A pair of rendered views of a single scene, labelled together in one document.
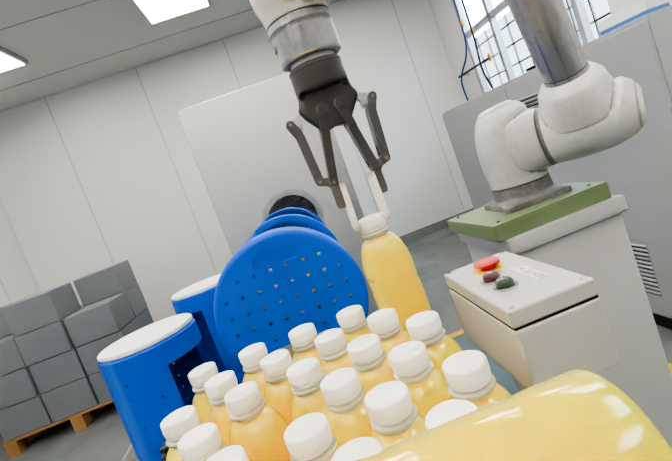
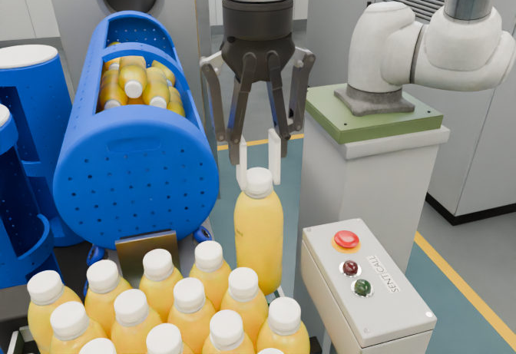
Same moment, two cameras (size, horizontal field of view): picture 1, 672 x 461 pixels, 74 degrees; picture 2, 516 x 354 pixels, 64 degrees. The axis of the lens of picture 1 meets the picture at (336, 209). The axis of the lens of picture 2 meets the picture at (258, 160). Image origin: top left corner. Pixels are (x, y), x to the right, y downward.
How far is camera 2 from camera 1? 0.29 m
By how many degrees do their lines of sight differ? 29
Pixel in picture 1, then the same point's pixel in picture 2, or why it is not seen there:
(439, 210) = not seen: hidden behind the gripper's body
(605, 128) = (471, 78)
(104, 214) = not seen: outside the picture
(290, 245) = (153, 136)
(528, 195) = (378, 104)
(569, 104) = (455, 46)
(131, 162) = not seen: outside the picture
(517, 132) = (397, 45)
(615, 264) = (415, 180)
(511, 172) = (374, 78)
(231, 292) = (77, 169)
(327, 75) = (273, 31)
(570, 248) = (390, 161)
